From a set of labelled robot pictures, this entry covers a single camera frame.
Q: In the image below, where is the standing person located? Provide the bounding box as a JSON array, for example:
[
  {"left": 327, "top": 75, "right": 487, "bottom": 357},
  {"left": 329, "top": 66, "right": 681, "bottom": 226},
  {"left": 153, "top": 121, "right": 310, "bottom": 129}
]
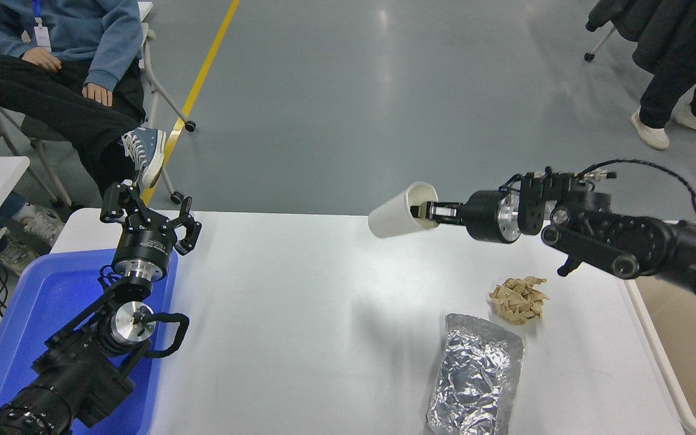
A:
[{"left": 630, "top": 0, "right": 696, "bottom": 150}]

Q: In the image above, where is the chair leg with caster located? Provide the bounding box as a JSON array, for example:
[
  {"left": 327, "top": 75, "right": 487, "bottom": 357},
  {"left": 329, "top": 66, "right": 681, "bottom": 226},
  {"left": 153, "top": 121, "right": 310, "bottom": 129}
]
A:
[{"left": 584, "top": 25, "right": 618, "bottom": 63}]

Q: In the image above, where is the seated person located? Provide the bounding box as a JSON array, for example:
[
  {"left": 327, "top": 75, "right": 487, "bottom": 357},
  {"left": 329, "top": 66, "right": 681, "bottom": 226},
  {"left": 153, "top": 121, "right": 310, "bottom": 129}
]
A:
[{"left": 0, "top": 0, "right": 168, "bottom": 200}]

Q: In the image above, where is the person with white sneakers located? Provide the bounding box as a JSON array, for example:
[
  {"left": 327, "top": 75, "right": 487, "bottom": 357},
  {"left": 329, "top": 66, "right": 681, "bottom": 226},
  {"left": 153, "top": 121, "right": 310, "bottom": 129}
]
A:
[{"left": 0, "top": 192, "right": 66, "bottom": 276}]

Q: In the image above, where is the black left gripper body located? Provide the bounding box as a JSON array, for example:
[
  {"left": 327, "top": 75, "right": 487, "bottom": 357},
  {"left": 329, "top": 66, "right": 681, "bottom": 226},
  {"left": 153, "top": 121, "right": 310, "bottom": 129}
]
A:
[{"left": 112, "top": 216, "right": 178, "bottom": 280}]

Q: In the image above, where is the dark hanging coat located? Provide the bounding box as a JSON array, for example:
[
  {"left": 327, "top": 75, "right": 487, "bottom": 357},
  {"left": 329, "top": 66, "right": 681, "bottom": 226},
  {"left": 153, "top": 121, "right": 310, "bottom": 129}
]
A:
[{"left": 585, "top": 0, "right": 648, "bottom": 43}]

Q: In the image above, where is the silver foil tray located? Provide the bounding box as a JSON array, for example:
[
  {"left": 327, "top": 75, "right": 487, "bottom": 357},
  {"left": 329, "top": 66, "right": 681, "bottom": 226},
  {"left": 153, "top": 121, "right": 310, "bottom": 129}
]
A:
[{"left": 425, "top": 313, "right": 526, "bottom": 435}]

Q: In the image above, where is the crumpled tan paper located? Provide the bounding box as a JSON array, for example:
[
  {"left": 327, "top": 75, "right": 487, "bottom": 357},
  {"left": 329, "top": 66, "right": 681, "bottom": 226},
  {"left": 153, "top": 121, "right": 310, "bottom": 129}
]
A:
[{"left": 489, "top": 277, "right": 550, "bottom": 327}]

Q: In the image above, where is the white paper cup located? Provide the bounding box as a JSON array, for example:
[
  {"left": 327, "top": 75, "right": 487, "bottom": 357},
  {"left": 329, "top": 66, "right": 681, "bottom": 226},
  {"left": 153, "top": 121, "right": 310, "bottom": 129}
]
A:
[{"left": 367, "top": 181, "right": 440, "bottom": 239}]

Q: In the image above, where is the seated person's left hand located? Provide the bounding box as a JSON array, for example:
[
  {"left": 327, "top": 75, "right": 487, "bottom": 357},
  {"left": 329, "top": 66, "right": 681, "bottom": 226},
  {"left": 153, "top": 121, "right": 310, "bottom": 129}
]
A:
[{"left": 82, "top": 83, "right": 114, "bottom": 107}]

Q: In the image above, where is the blue plastic tray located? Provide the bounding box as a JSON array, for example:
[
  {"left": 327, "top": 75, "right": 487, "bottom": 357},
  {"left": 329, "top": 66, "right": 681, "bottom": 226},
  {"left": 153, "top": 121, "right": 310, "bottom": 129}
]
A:
[{"left": 0, "top": 249, "right": 178, "bottom": 435}]

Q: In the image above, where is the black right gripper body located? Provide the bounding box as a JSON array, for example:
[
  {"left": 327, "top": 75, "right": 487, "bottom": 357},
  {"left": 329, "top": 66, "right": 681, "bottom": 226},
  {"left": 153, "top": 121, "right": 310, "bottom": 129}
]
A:
[{"left": 459, "top": 190, "right": 506, "bottom": 244}]

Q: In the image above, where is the seated person's right hand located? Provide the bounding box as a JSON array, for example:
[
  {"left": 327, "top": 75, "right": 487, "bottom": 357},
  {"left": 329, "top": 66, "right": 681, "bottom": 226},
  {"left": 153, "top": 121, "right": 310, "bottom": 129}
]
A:
[{"left": 22, "top": 47, "right": 63, "bottom": 72}]

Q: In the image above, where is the grey folding chair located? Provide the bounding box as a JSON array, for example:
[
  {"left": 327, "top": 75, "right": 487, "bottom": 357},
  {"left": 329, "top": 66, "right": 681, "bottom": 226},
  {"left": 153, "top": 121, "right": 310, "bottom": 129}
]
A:
[{"left": 0, "top": 3, "right": 198, "bottom": 209}]

